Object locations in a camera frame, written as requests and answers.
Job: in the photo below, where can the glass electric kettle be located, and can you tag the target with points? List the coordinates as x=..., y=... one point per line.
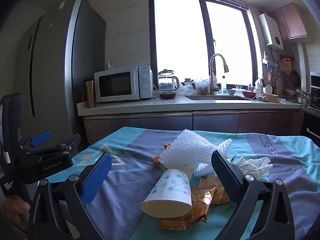
x=166, y=82

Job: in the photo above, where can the kitchen window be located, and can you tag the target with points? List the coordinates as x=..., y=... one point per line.
x=180, y=42

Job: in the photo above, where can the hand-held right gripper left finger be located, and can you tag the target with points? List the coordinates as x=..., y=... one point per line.
x=97, y=177

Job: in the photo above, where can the clear plastic bag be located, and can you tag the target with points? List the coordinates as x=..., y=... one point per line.
x=187, y=88

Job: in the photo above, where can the white tissue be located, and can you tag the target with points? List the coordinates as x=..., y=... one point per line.
x=255, y=166

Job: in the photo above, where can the grey refrigerator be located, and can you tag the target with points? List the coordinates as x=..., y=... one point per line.
x=55, y=67

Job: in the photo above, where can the kitchen counter with cabinets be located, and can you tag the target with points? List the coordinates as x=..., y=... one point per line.
x=140, y=123

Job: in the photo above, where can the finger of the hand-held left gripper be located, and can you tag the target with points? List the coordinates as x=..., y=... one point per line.
x=71, y=141
x=40, y=137

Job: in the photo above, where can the pink wall cabinet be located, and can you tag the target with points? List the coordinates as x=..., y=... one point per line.
x=292, y=22

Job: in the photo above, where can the steel kitchen faucet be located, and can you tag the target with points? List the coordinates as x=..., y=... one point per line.
x=212, y=80

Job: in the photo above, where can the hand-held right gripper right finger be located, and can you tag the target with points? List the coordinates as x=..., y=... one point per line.
x=225, y=172

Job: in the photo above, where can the pink pot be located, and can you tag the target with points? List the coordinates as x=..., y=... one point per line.
x=290, y=92

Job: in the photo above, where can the blue grey printed tablecloth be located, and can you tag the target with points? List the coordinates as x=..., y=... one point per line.
x=130, y=160

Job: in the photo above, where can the dark food container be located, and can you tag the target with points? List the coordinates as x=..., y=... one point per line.
x=167, y=95

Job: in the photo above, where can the kitchen sink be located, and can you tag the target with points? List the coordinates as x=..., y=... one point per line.
x=215, y=98

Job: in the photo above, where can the red bowl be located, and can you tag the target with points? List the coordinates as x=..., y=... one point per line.
x=248, y=94

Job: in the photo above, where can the copper travel mug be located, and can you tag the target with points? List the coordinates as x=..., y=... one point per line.
x=90, y=95

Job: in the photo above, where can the golden snack wrapper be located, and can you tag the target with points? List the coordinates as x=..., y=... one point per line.
x=185, y=221
x=207, y=192

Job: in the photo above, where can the white dotted paper cup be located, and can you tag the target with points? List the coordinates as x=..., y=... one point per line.
x=167, y=192

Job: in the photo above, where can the white microwave oven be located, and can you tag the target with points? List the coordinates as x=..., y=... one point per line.
x=115, y=85

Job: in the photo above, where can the person's left hand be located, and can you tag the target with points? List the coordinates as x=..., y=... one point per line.
x=15, y=208

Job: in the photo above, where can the white foam fruit net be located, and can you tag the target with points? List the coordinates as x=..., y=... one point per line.
x=190, y=147

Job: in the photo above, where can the black built-in oven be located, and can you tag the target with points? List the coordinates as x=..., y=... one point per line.
x=311, y=125

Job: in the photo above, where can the white water heater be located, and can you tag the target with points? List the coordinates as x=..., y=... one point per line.
x=271, y=32

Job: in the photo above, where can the white ornament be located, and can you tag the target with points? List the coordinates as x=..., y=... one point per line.
x=110, y=65

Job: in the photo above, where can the white bottle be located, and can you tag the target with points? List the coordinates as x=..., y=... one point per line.
x=223, y=83

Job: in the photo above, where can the hanging frying pan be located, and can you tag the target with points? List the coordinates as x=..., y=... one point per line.
x=295, y=78

